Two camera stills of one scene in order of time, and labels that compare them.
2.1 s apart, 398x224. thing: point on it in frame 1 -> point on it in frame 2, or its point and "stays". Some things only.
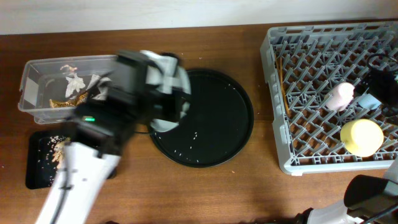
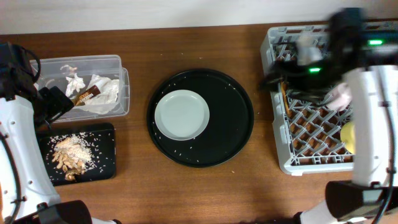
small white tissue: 73,84 stays
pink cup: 339,98 stays
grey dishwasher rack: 305,61 stays
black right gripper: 382,81 -> 312,82
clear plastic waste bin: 51,89 stays
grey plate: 163,71 -> 181,115
